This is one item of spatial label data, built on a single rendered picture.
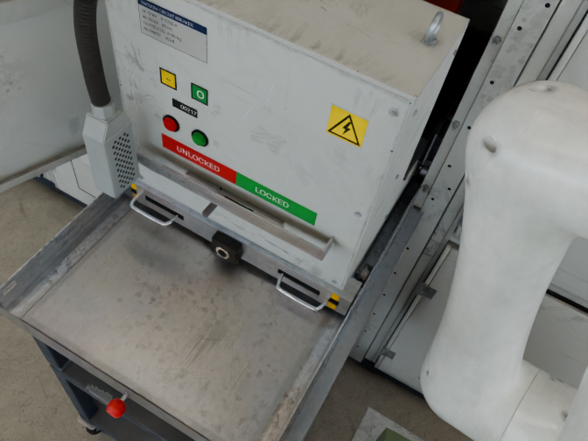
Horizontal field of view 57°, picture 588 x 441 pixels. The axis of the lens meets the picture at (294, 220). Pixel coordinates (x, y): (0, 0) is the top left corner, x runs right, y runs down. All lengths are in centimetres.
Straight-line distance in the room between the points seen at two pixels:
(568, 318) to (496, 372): 71
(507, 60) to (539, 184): 58
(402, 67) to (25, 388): 162
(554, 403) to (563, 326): 68
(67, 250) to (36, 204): 123
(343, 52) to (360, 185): 20
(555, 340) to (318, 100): 95
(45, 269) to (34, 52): 42
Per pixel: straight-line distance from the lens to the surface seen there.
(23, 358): 207
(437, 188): 125
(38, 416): 198
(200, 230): 114
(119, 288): 113
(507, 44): 103
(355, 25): 80
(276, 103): 81
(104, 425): 174
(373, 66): 73
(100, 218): 122
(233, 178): 97
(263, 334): 107
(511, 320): 64
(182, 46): 86
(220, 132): 91
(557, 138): 48
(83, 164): 207
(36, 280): 117
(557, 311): 141
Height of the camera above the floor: 181
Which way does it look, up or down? 52 degrees down
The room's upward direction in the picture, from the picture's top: 11 degrees clockwise
